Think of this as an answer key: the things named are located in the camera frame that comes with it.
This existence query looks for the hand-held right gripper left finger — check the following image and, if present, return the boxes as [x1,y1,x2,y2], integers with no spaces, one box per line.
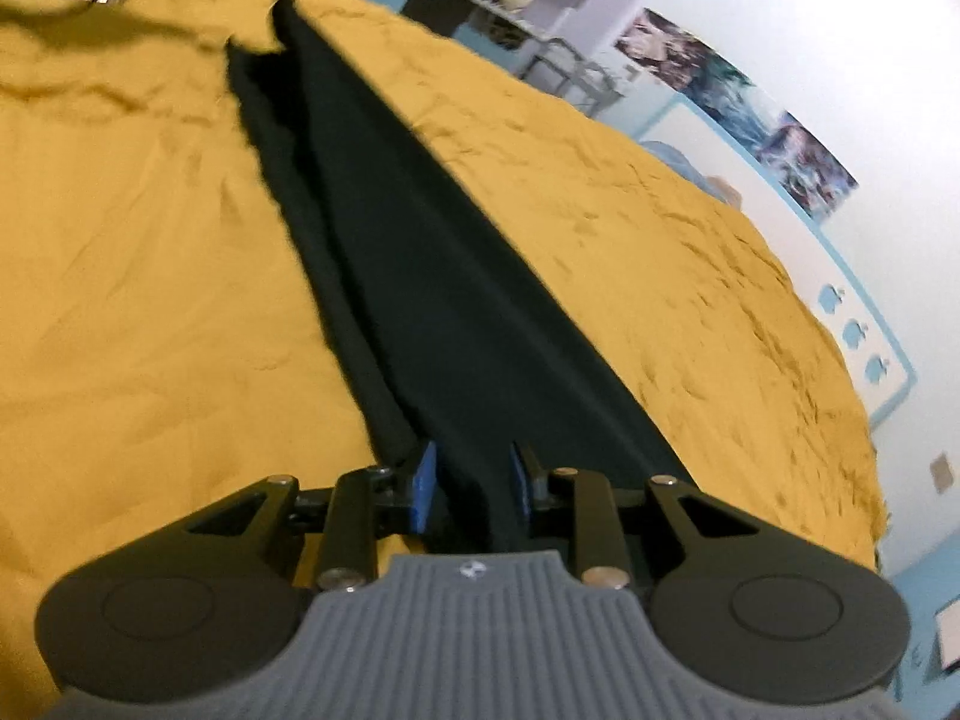
[182,441,440,592]

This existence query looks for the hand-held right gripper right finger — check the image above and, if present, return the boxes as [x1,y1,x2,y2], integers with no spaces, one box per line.
[508,441,757,592]

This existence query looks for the black pants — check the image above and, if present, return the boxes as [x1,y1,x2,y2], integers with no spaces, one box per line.
[225,0,687,552]

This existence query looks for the yellow bed sheet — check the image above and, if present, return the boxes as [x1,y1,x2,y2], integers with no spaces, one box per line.
[0,0,895,720]

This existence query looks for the white paper sheet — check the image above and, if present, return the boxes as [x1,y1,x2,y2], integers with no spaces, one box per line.
[934,604,960,672]

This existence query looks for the metal storage rack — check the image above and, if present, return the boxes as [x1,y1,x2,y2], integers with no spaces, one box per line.
[420,0,627,117]

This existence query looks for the wall poster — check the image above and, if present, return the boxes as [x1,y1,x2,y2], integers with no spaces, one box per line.
[613,7,860,223]

